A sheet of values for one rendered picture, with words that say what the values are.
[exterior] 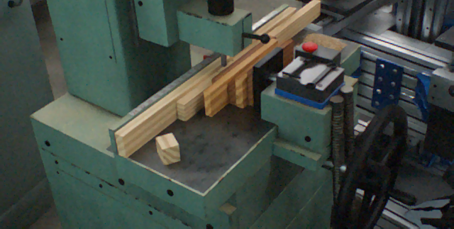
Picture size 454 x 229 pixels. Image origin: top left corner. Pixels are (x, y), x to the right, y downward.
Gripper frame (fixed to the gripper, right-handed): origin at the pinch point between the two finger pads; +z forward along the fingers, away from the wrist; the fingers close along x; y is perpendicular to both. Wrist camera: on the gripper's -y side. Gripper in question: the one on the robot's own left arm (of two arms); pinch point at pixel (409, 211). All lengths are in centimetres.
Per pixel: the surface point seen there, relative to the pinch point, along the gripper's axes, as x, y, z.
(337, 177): -7.3, -13.5, 7.0
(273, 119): -11.3, -29.7, 11.7
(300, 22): 24, -39, 23
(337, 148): -7.8, -20.0, 3.5
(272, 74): -4.8, -36.4, 12.6
